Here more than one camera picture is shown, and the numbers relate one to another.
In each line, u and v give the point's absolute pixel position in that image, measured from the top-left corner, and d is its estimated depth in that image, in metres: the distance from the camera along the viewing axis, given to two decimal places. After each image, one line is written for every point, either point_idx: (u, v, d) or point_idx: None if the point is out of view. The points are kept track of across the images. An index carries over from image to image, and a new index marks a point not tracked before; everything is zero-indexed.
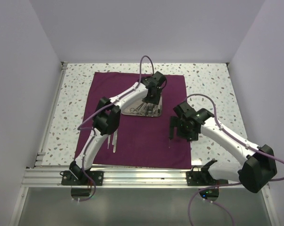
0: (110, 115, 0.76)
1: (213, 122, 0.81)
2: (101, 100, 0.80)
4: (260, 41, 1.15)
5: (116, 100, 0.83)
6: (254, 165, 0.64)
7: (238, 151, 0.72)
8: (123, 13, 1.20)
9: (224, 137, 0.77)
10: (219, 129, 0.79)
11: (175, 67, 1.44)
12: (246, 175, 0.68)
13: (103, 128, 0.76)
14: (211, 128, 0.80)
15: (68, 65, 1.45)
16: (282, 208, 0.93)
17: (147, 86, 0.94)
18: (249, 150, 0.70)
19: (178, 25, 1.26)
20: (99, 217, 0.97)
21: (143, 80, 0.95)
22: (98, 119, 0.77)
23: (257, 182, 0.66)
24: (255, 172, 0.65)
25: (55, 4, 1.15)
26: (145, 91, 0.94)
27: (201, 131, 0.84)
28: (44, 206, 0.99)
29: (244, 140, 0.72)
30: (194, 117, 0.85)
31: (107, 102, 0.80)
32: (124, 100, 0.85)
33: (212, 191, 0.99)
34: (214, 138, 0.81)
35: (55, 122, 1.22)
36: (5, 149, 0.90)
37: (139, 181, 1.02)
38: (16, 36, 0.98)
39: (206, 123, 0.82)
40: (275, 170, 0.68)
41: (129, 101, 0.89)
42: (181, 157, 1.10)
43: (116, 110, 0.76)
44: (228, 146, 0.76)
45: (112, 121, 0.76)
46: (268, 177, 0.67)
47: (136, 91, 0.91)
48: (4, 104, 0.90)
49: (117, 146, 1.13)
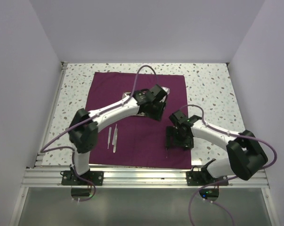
0: (85, 132, 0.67)
1: (200, 122, 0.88)
2: (78, 113, 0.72)
4: (260, 41, 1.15)
5: (95, 115, 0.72)
6: (236, 149, 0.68)
7: (221, 140, 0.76)
8: (124, 13, 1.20)
9: (210, 132, 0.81)
10: (206, 126, 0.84)
11: (175, 67, 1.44)
12: (234, 163, 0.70)
13: (77, 145, 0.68)
14: (199, 127, 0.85)
15: (68, 65, 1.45)
16: (282, 208, 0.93)
17: (138, 102, 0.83)
18: (231, 136, 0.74)
19: (178, 24, 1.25)
20: (99, 217, 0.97)
21: (137, 95, 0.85)
22: (73, 134, 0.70)
23: (245, 166, 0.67)
24: (241, 157, 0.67)
25: (55, 4, 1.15)
26: (135, 108, 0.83)
27: (194, 133, 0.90)
28: (44, 206, 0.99)
29: (225, 130, 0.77)
30: (185, 122, 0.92)
31: (84, 116, 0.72)
32: (106, 117, 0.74)
33: (212, 191, 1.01)
34: (204, 135, 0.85)
35: (55, 122, 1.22)
36: (6, 149, 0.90)
37: (139, 181, 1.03)
38: (15, 35, 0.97)
39: (194, 125, 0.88)
40: (264, 155, 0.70)
41: (114, 117, 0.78)
42: (181, 157, 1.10)
43: (91, 127, 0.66)
44: (215, 140, 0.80)
45: (85, 140, 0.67)
46: (257, 162, 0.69)
47: (124, 106, 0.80)
48: (4, 104, 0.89)
49: (117, 146, 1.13)
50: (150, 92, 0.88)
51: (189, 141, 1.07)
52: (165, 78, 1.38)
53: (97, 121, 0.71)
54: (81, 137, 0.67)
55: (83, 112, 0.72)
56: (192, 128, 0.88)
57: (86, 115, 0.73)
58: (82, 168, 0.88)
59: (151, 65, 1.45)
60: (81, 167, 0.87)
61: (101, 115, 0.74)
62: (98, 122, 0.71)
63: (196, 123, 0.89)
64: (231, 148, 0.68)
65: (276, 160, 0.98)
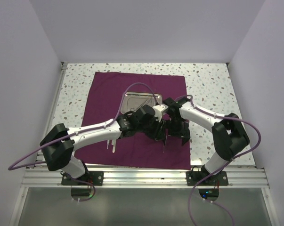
0: (59, 150, 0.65)
1: (189, 104, 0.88)
2: (56, 127, 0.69)
4: (260, 41, 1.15)
5: (73, 133, 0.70)
6: (221, 129, 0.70)
7: (208, 122, 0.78)
8: (124, 13, 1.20)
9: (197, 114, 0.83)
10: (194, 108, 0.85)
11: (175, 67, 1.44)
12: (219, 142, 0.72)
13: (49, 162, 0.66)
14: (187, 109, 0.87)
15: (68, 65, 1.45)
16: (282, 208, 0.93)
17: (121, 128, 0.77)
18: (217, 119, 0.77)
19: (178, 24, 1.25)
20: (99, 217, 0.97)
21: (121, 120, 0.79)
22: (47, 148, 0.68)
23: (227, 145, 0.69)
24: (224, 137, 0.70)
25: (55, 4, 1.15)
26: (117, 132, 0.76)
27: (182, 115, 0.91)
28: (44, 206, 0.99)
29: (212, 112, 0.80)
30: (174, 104, 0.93)
31: (62, 131, 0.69)
32: (85, 135, 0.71)
33: (212, 191, 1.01)
34: (191, 117, 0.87)
35: (55, 122, 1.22)
36: (6, 149, 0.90)
37: (139, 181, 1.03)
38: (16, 35, 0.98)
39: (183, 106, 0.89)
40: (247, 138, 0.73)
41: (93, 139, 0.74)
42: (181, 157, 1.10)
43: (66, 146, 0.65)
44: (202, 122, 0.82)
45: (57, 158, 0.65)
46: (240, 143, 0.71)
47: (105, 129, 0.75)
48: (4, 104, 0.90)
49: (117, 146, 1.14)
50: (134, 117, 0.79)
51: (184, 131, 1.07)
52: (165, 78, 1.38)
53: (73, 139, 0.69)
54: (54, 154, 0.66)
55: (62, 127, 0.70)
56: (181, 109, 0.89)
57: (65, 131, 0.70)
58: (75, 173, 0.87)
59: (151, 65, 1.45)
60: (75, 171, 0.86)
61: (80, 133, 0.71)
62: (74, 141, 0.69)
63: (184, 105, 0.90)
64: (216, 128, 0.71)
65: (276, 160, 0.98)
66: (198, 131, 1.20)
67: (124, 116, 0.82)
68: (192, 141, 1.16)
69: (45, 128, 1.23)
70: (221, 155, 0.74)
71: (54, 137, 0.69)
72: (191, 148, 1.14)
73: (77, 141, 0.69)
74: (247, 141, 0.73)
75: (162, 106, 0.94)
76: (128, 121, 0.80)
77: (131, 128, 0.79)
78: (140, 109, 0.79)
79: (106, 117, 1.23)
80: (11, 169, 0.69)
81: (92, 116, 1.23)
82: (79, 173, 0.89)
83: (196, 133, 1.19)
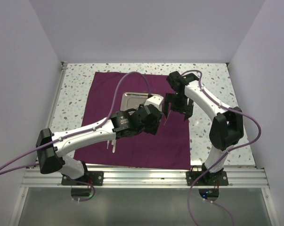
0: (43, 157, 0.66)
1: (196, 84, 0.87)
2: (42, 133, 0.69)
4: (260, 41, 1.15)
5: (57, 140, 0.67)
6: (221, 121, 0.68)
7: (211, 109, 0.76)
8: (124, 13, 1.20)
9: (202, 97, 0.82)
10: (200, 90, 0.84)
11: (175, 67, 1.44)
12: (215, 132, 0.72)
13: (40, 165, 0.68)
14: (193, 89, 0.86)
15: (68, 65, 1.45)
16: (282, 208, 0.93)
17: (116, 129, 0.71)
18: (221, 109, 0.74)
19: (178, 24, 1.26)
20: (99, 217, 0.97)
21: (118, 117, 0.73)
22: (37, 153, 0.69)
23: (222, 138, 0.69)
24: (222, 129, 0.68)
25: (56, 5, 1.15)
26: (110, 133, 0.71)
27: (185, 92, 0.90)
28: (44, 206, 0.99)
29: (218, 101, 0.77)
30: (181, 79, 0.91)
31: (47, 137, 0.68)
32: (70, 141, 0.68)
33: (212, 191, 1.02)
34: (195, 99, 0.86)
35: (55, 122, 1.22)
36: (6, 149, 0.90)
37: (140, 181, 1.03)
38: (16, 35, 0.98)
39: (190, 84, 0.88)
40: (242, 132, 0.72)
41: (81, 143, 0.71)
42: (182, 157, 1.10)
43: (48, 154, 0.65)
44: (204, 106, 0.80)
45: (43, 165, 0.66)
46: (234, 136, 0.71)
47: (95, 132, 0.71)
48: (5, 104, 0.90)
49: (117, 146, 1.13)
50: (136, 116, 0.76)
51: (187, 108, 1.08)
52: (165, 78, 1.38)
53: (57, 146, 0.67)
54: (42, 159, 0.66)
55: (48, 133, 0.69)
56: (186, 87, 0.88)
57: (50, 136, 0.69)
58: (74, 173, 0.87)
59: (151, 65, 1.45)
60: (75, 172, 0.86)
61: (65, 139, 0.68)
62: (57, 148, 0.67)
63: (191, 83, 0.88)
64: (217, 119, 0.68)
65: (276, 160, 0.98)
66: (198, 131, 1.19)
67: (123, 112, 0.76)
68: (192, 141, 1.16)
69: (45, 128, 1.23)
70: (214, 142, 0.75)
71: (41, 142, 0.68)
72: (191, 148, 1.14)
73: (60, 148, 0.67)
74: (240, 135, 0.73)
75: (158, 98, 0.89)
76: (126, 118, 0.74)
77: (130, 127, 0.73)
78: (144, 109, 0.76)
79: (103, 117, 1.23)
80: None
81: (92, 115, 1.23)
82: (79, 174, 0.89)
83: (196, 133, 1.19)
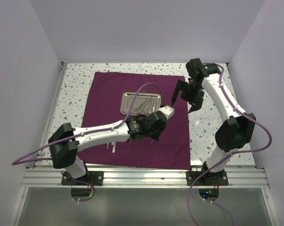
0: (63, 150, 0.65)
1: (215, 78, 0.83)
2: (63, 127, 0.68)
4: (260, 40, 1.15)
5: (78, 134, 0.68)
6: (232, 125, 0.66)
7: (224, 110, 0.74)
8: (123, 13, 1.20)
9: (218, 93, 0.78)
10: (219, 86, 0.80)
11: (175, 67, 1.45)
12: (223, 133, 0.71)
13: (54, 159, 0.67)
14: (211, 83, 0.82)
15: (68, 65, 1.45)
16: (282, 208, 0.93)
17: (129, 132, 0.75)
18: (235, 112, 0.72)
19: (178, 24, 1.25)
20: (99, 217, 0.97)
21: (131, 122, 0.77)
22: (53, 147, 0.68)
23: (228, 141, 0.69)
24: (231, 133, 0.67)
25: (55, 5, 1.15)
26: (125, 135, 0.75)
27: (203, 84, 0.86)
28: (44, 206, 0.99)
29: (234, 103, 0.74)
30: (201, 68, 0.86)
31: (68, 131, 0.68)
32: (90, 137, 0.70)
33: (212, 191, 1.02)
34: (210, 92, 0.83)
35: (55, 122, 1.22)
36: (6, 149, 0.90)
37: (139, 181, 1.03)
38: (15, 36, 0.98)
39: (209, 77, 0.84)
40: (249, 139, 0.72)
41: (98, 141, 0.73)
42: (181, 157, 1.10)
43: (69, 147, 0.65)
44: (219, 104, 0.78)
45: (61, 158, 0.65)
46: (240, 141, 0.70)
47: (112, 132, 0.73)
48: (4, 104, 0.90)
49: (117, 146, 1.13)
50: (146, 120, 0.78)
51: (198, 100, 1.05)
52: (165, 78, 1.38)
53: (78, 140, 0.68)
54: (60, 153, 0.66)
55: (68, 127, 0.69)
56: (206, 79, 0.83)
57: (71, 131, 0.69)
58: (76, 173, 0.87)
59: (151, 65, 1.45)
60: (76, 172, 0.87)
61: (86, 134, 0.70)
62: (79, 141, 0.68)
63: (212, 76, 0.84)
64: (228, 123, 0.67)
65: (276, 161, 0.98)
66: (198, 131, 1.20)
67: (135, 117, 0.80)
68: (192, 141, 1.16)
69: (45, 127, 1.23)
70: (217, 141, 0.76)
71: (60, 136, 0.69)
72: (191, 148, 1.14)
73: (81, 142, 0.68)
74: (247, 141, 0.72)
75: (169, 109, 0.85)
76: (138, 124, 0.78)
77: (141, 131, 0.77)
78: (153, 115, 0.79)
79: (103, 117, 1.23)
80: (15, 163, 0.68)
81: (92, 116, 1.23)
82: (79, 174, 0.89)
83: (196, 133, 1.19)
